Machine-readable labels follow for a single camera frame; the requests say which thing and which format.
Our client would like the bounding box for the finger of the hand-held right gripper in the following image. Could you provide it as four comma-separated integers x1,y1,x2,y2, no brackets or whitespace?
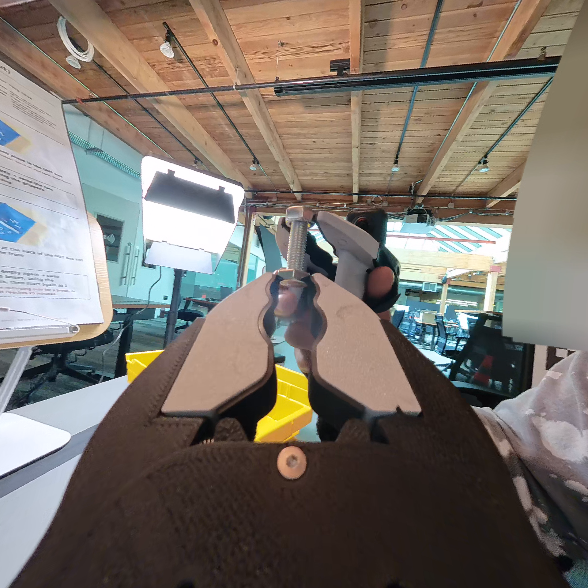
275,217,293,260
303,210,381,282

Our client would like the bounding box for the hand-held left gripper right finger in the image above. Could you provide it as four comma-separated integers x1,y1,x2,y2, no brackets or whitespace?
308,274,423,438

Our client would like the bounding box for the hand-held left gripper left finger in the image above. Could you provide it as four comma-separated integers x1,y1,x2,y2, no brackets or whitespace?
161,274,279,435

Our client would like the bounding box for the silver hex bolt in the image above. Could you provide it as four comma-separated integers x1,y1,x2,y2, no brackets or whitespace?
285,205,319,273

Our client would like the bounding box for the yellow plastic bin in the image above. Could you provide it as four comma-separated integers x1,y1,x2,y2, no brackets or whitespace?
125,349,313,444

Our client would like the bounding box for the person's right forearm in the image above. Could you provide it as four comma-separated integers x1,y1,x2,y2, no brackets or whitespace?
473,351,588,570

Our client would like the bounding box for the person's right hand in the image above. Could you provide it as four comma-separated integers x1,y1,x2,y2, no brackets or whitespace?
274,266,397,374

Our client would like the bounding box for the black tilted panel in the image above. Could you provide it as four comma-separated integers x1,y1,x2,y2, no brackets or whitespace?
255,224,281,272

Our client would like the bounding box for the ceiling projector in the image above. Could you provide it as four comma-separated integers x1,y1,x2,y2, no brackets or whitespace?
401,207,436,232

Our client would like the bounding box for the wooden top office desk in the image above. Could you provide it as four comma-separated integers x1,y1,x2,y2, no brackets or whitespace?
111,296,172,377
184,296,219,322

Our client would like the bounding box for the studio light panel with flaps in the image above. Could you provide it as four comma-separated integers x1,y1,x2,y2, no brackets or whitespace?
140,155,245,350

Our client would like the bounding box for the black mesh office chair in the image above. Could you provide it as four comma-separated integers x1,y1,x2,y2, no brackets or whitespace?
448,312,526,400

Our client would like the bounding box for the wooden document stand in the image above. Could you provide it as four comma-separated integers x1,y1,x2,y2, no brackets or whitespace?
0,209,114,478

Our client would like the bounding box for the black ceiling pipe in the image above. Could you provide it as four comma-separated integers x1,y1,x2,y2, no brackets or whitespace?
62,57,562,104

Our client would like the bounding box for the white instruction sheet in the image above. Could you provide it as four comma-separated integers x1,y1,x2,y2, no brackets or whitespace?
0,60,104,329

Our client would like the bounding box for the white coiled cable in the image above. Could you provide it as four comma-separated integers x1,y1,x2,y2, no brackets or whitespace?
57,16,95,70

